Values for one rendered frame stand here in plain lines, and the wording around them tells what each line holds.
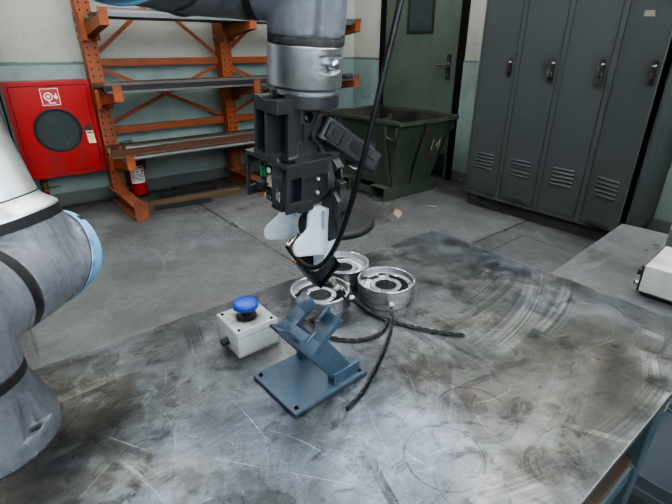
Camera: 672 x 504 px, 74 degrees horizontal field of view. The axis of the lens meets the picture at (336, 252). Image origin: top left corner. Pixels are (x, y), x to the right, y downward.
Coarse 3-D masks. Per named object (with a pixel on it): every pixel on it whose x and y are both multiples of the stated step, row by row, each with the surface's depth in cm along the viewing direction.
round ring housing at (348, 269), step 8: (336, 256) 94; (344, 256) 94; (352, 256) 94; (360, 256) 92; (344, 264) 92; (352, 264) 91; (368, 264) 88; (336, 272) 85; (344, 272) 87; (352, 272) 85; (360, 272) 86; (344, 280) 85; (352, 280) 85; (352, 288) 87
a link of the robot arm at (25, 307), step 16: (0, 256) 51; (0, 272) 49; (16, 272) 51; (0, 288) 48; (16, 288) 50; (32, 288) 52; (0, 304) 48; (16, 304) 50; (32, 304) 52; (0, 320) 48; (16, 320) 50; (32, 320) 53; (0, 336) 48; (16, 336) 51; (0, 352) 48; (16, 352) 51; (0, 368) 48; (16, 368) 50
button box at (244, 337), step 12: (228, 312) 71; (252, 312) 71; (264, 312) 71; (228, 324) 68; (240, 324) 68; (252, 324) 68; (264, 324) 69; (228, 336) 69; (240, 336) 66; (252, 336) 68; (264, 336) 69; (276, 336) 71; (240, 348) 67; (252, 348) 69
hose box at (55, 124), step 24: (24, 96) 323; (48, 96) 332; (72, 96) 341; (24, 120) 328; (48, 120) 337; (72, 120) 346; (96, 120) 356; (24, 144) 332; (48, 144) 342; (72, 144) 352; (96, 144) 362; (48, 168) 347; (72, 168) 357; (96, 168) 368; (144, 168) 402; (48, 192) 367; (144, 192) 404
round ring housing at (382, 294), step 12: (360, 276) 84; (408, 276) 85; (360, 288) 81; (372, 288) 82; (384, 288) 86; (396, 288) 82; (408, 288) 79; (372, 300) 79; (384, 300) 78; (396, 300) 79; (408, 300) 80
